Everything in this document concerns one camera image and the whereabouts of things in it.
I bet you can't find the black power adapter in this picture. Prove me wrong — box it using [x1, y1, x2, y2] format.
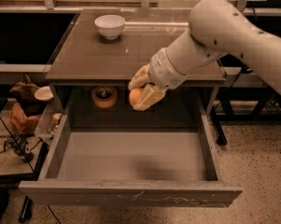
[241, 67, 252, 74]

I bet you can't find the orange tape roll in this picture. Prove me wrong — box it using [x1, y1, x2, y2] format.
[91, 86, 118, 108]

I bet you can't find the orange cloth bag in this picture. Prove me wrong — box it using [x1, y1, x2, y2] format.
[9, 103, 41, 134]

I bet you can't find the clear plastic bin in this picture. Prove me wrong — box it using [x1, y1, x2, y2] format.
[35, 104, 63, 144]

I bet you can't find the black cable bundle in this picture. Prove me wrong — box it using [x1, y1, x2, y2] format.
[0, 109, 43, 164]

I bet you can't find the small white dish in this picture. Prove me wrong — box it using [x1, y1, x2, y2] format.
[35, 86, 53, 101]

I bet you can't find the brown stuffed toy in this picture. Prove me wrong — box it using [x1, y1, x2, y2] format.
[9, 74, 40, 107]

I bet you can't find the open grey top drawer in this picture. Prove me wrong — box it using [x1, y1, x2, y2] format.
[18, 89, 243, 208]

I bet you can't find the white ceramic bowl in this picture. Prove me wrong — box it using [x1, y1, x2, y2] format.
[94, 15, 125, 40]

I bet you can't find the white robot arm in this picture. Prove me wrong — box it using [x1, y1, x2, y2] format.
[128, 0, 281, 111]

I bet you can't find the orange fruit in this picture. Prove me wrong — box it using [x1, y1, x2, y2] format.
[129, 88, 143, 106]

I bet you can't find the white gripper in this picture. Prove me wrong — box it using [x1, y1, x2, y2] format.
[128, 48, 187, 111]

